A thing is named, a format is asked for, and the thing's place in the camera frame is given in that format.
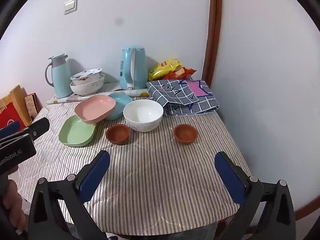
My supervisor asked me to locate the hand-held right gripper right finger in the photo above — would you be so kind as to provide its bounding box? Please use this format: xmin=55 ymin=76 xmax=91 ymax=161
xmin=214 ymin=151 xmax=297 ymax=240

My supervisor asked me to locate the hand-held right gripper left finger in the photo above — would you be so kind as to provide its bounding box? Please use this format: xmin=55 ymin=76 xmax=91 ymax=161
xmin=28 ymin=150 xmax=111 ymax=240

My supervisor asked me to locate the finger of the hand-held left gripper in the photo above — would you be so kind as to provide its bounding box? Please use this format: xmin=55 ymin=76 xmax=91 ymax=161
xmin=25 ymin=117 xmax=50 ymax=140
xmin=0 ymin=120 xmax=20 ymax=139

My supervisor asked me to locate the green plate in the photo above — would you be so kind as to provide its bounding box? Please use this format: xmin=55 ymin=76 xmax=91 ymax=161
xmin=59 ymin=115 xmax=96 ymax=147

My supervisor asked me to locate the small brown bowl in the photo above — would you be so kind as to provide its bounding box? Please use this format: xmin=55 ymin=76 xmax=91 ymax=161
xmin=105 ymin=124 xmax=130 ymax=145
xmin=173 ymin=124 xmax=198 ymax=144

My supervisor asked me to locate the pink plate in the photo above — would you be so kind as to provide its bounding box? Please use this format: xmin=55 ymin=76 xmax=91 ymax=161
xmin=74 ymin=95 xmax=116 ymax=125

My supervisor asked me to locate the blue plate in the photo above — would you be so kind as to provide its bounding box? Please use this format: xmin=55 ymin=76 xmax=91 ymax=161
xmin=105 ymin=92 xmax=133 ymax=120

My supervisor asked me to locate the person's left hand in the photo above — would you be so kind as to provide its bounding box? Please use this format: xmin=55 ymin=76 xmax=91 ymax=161
xmin=0 ymin=179 xmax=27 ymax=233

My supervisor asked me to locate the brown framed picture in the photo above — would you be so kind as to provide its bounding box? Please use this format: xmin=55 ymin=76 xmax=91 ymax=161
xmin=24 ymin=93 xmax=40 ymax=122

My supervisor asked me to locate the brown paper bag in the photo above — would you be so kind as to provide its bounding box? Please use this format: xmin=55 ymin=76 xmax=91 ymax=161
xmin=0 ymin=85 xmax=32 ymax=128

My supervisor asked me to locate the rolled fruit print mat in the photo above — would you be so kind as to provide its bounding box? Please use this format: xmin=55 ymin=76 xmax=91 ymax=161
xmin=47 ymin=88 xmax=150 ymax=105

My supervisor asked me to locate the light blue thermos jug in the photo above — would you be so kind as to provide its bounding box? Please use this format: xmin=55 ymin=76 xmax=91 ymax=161
xmin=45 ymin=54 xmax=73 ymax=98

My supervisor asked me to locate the striped tablecloth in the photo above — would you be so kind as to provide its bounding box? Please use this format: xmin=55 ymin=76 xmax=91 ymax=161
xmin=9 ymin=82 xmax=252 ymax=235

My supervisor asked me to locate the white bowl with swirl print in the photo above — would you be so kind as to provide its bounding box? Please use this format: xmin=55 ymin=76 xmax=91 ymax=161
xmin=70 ymin=74 xmax=105 ymax=96

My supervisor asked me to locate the white bowl with red print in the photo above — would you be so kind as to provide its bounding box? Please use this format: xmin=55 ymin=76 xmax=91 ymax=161
xmin=70 ymin=68 xmax=103 ymax=86

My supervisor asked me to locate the plain white bowl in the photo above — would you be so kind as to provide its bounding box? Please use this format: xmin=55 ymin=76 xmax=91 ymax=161
xmin=123 ymin=99 xmax=164 ymax=132

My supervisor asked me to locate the grey checkered cloth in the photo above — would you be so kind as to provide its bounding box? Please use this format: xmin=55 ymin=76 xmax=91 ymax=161
xmin=146 ymin=79 xmax=220 ymax=117

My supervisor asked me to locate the light blue electric kettle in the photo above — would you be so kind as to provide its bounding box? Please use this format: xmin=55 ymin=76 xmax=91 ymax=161
xmin=119 ymin=46 xmax=148 ymax=91

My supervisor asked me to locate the red chip bag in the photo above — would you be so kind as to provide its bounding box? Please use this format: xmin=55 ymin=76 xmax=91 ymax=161
xmin=162 ymin=67 xmax=197 ymax=81

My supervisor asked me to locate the yellow chip bag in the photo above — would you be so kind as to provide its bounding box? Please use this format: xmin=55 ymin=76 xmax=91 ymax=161
xmin=148 ymin=58 xmax=183 ymax=81

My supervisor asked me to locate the white wall light switch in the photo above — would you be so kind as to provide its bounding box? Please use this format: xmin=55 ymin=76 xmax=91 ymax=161
xmin=64 ymin=0 xmax=78 ymax=15

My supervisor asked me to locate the brown wooden door frame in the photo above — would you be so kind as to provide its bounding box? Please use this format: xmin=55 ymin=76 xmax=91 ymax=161
xmin=201 ymin=0 xmax=223 ymax=83

